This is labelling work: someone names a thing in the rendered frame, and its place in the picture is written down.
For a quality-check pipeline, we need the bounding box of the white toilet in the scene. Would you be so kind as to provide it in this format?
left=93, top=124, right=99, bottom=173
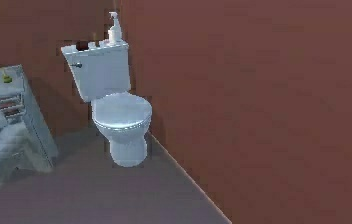
left=60, top=40, right=153, bottom=168

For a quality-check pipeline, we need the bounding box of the pale grey cabinet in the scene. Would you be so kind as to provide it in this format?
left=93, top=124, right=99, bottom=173
left=0, top=64, right=60, bottom=196

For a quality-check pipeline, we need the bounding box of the small green object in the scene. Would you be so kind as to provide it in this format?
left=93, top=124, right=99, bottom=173
left=2, top=69, right=14, bottom=84

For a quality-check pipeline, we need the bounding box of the dark brown round object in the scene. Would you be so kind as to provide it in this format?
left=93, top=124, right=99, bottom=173
left=75, top=40, right=90, bottom=52

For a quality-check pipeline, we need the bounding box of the white soap dispenser bottle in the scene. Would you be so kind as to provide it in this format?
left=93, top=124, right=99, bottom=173
left=107, top=11, right=123, bottom=47

